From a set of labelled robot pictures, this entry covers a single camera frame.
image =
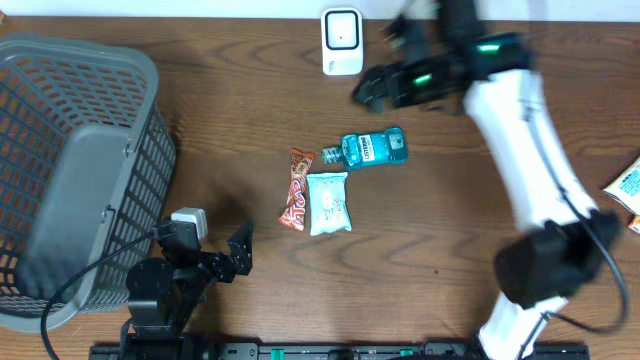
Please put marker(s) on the orange packet at edge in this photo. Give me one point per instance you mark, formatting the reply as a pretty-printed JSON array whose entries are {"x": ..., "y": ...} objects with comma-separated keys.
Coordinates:
[{"x": 634, "y": 225}]

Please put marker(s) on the grey plastic shopping basket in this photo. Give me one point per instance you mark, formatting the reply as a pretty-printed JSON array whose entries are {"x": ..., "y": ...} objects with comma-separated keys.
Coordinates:
[{"x": 86, "y": 163}]

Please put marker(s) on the red chocolate bar wrapper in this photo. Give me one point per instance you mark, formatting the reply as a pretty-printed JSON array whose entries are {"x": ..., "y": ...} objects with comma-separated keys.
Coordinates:
[{"x": 295, "y": 209}]

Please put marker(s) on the blue mouthwash bottle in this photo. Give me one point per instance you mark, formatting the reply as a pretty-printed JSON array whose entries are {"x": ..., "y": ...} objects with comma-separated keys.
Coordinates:
[{"x": 357, "y": 151}]

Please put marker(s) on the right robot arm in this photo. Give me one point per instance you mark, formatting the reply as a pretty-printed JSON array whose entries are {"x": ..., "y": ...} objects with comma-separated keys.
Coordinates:
[{"x": 564, "y": 239}]

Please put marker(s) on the white barcode scanner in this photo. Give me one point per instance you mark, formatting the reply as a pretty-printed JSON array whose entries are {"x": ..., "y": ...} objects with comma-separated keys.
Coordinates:
[{"x": 342, "y": 41}]

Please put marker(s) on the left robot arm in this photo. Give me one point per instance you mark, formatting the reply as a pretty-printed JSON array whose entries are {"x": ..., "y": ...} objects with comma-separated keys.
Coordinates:
[{"x": 165, "y": 291}]

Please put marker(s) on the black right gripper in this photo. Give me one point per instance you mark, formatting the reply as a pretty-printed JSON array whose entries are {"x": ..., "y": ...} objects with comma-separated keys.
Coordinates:
[{"x": 394, "y": 74}]

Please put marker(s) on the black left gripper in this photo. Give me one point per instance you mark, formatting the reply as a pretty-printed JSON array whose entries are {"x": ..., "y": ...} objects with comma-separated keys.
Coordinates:
[{"x": 239, "y": 259}]

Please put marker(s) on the light green tissue pack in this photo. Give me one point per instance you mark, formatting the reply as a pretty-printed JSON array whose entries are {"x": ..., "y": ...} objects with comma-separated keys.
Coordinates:
[{"x": 328, "y": 205}]

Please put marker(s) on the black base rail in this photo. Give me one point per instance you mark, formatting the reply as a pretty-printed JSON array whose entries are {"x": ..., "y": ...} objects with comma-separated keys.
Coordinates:
[{"x": 253, "y": 351}]

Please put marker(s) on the yellow snack bag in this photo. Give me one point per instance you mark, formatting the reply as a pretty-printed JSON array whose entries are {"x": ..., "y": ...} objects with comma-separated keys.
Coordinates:
[{"x": 626, "y": 188}]

